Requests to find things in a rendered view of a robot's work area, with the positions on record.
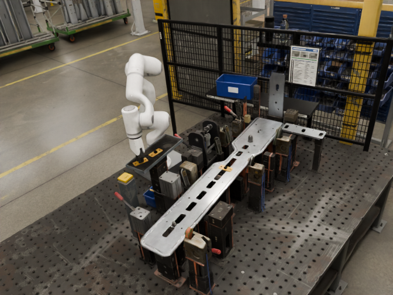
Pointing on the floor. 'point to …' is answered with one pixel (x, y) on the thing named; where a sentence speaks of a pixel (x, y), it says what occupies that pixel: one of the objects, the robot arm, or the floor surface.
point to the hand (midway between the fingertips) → (140, 158)
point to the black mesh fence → (275, 71)
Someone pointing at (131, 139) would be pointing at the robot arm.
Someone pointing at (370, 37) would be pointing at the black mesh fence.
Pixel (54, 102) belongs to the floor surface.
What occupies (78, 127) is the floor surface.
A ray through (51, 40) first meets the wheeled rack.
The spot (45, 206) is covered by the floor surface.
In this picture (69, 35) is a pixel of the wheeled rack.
